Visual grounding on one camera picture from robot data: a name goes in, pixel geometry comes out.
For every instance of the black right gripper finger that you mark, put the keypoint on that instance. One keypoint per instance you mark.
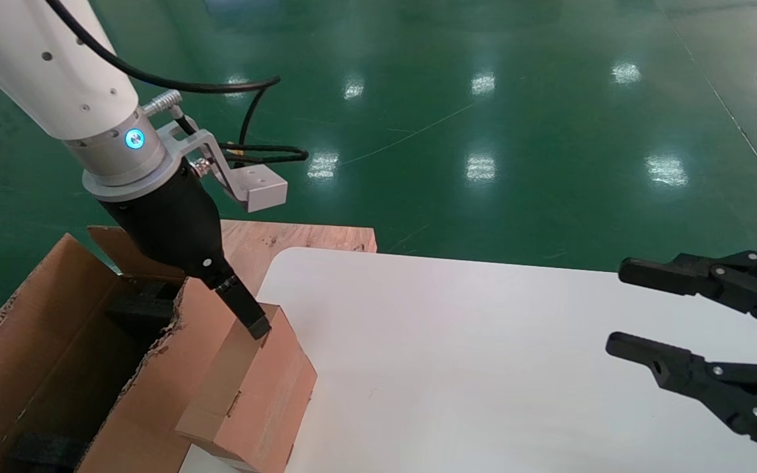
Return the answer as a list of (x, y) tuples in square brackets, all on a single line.
[(681, 276), (674, 368)]

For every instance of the dark foam packing block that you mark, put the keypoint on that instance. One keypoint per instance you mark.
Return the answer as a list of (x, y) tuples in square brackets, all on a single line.
[(43, 453), (145, 305)]

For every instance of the small brown cardboard box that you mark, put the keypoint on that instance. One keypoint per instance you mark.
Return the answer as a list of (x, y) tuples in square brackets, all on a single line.
[(267, 401)]

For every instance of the large open cardboard box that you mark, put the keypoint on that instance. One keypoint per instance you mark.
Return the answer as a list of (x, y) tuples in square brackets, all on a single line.
[(43, 315)]

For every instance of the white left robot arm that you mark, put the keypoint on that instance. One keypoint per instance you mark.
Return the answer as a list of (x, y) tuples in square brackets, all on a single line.
[(30, 59)]

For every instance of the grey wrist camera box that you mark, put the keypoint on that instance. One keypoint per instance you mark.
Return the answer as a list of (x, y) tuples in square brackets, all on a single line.
[(260, 187)]

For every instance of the silver camera mounting bracket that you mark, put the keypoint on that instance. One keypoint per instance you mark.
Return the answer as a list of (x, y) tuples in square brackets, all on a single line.
[(204, 141)]

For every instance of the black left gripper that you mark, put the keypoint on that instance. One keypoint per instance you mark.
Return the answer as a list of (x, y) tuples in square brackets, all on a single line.
[(168, 223)]

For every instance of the wooden board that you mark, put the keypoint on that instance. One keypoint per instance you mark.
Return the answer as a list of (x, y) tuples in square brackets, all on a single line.
[(313, 236)]

